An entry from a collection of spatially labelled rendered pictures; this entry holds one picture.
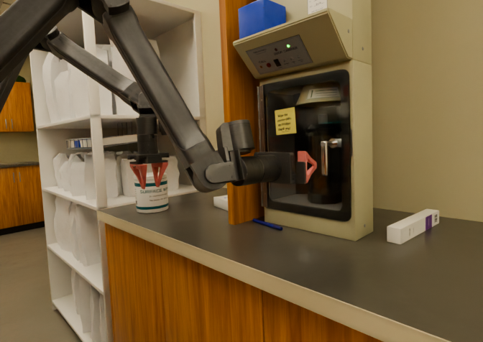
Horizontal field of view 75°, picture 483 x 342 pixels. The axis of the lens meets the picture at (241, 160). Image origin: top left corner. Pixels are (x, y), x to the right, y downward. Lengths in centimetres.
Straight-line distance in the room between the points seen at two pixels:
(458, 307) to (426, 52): 86
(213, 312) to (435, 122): 93
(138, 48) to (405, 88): 94
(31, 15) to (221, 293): 72
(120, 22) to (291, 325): 68
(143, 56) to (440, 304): 66
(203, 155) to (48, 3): 36
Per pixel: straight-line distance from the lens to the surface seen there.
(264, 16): 94
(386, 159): 130
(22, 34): 65
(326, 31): 84
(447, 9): 129
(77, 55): 110
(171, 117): 59
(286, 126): 96
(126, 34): 65
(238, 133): 61
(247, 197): 108
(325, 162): 83
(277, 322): 78
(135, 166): 95
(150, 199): 131
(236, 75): 106
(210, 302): 94
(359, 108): 89
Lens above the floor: 123
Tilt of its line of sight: 4 degrees down
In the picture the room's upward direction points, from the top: 2 degrees counter-clockwise
